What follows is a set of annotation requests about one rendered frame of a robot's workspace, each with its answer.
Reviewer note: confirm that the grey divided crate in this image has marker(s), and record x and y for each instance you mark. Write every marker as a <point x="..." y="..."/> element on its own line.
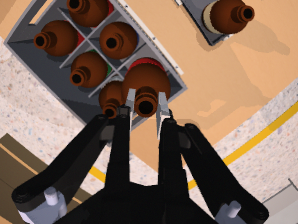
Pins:
<point x="54" y="72"/>

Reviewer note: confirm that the dark grey rectangular tray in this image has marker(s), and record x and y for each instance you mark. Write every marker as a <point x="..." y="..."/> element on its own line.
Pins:
<point x="197" y="7"/>

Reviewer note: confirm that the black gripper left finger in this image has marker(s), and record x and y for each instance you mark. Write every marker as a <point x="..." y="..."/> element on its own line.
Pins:
<point x="41" y="199"/>

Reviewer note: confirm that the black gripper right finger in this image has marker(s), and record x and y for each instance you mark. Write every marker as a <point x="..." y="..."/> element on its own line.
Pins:
<point x="226" y="199"/>

